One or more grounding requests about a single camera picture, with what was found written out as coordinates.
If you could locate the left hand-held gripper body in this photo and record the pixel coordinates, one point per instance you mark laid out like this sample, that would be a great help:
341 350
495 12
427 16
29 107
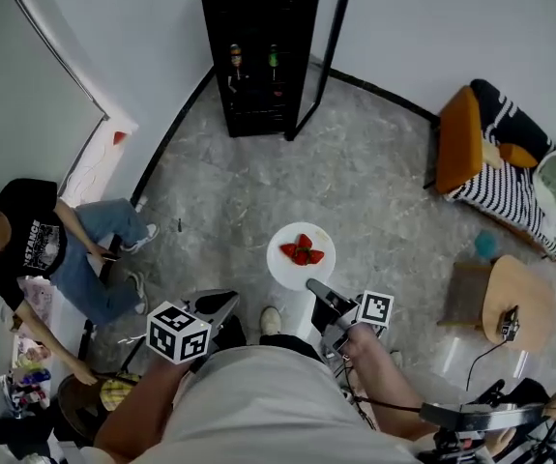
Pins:
171 329

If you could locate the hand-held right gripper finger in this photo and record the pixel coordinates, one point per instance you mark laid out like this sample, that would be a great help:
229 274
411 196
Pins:
318 290

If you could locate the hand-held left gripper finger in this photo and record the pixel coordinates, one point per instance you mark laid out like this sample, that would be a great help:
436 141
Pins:
226 305
196 302

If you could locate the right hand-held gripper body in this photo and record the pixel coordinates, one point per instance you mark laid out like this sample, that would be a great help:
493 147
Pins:
335 317

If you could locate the white plate of strawberries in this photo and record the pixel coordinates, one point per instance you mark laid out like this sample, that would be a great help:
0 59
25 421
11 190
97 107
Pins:
301 277

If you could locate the red strawberry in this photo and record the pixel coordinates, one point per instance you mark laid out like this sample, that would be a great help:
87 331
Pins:
301 258
316 256
305 241
288 249

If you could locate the black fridge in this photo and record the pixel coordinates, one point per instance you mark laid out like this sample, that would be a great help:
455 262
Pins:
219 27

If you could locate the person's right forearm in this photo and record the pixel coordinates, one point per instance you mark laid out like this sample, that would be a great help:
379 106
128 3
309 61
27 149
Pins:
379 370

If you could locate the person's left forearm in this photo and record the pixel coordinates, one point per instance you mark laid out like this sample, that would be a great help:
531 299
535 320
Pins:
137 404

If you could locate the person's white shoe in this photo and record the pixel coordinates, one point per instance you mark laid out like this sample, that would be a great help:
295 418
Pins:
271 319

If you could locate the person's black trousers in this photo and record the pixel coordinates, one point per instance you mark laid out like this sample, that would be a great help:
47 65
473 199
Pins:
289 343

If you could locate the small black floor item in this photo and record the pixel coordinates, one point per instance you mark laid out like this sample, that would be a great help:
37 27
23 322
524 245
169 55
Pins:
179 225

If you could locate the black stool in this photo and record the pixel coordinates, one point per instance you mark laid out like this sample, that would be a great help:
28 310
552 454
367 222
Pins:
108 271

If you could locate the yellow plaid cloth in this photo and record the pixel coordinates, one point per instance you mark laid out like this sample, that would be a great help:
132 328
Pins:
115 394

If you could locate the person's grey shirt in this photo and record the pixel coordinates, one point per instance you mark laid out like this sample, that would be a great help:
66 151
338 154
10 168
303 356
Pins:
258 404

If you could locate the white plug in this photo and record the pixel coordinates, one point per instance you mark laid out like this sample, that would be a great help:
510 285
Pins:
141 204

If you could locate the dark round table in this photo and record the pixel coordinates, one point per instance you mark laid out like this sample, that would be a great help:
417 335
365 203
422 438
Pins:
79 409

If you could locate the pink patterned cushion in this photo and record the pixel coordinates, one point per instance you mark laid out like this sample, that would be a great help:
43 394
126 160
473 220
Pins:
38 302

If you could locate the pile of colourful packets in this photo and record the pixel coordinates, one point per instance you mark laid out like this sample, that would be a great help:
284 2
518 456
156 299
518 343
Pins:
28 387

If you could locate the teal round object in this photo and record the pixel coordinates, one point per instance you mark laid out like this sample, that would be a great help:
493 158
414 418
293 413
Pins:
486 244

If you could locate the white board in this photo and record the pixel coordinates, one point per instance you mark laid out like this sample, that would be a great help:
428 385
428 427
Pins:
94 167

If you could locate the small black device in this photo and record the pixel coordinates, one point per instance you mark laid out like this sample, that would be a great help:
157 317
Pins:
509 324

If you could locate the red triangular object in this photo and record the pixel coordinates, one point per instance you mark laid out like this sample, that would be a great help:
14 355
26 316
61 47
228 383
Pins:
120 137

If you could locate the round wooden side table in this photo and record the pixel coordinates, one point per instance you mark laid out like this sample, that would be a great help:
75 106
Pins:
529 288

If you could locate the orange armchair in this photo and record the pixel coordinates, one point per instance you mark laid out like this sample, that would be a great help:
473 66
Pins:
459 143

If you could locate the black white striped blanket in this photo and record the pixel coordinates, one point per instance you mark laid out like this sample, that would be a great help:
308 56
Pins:
509 191

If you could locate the green label bottle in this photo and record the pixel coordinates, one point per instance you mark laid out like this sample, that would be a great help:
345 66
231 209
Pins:
273 56

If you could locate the orange cushion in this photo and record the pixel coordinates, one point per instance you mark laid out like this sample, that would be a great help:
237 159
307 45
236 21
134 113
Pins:
518 155

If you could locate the orange label bottle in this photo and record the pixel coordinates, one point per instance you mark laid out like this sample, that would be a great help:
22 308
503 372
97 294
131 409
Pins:
236 55

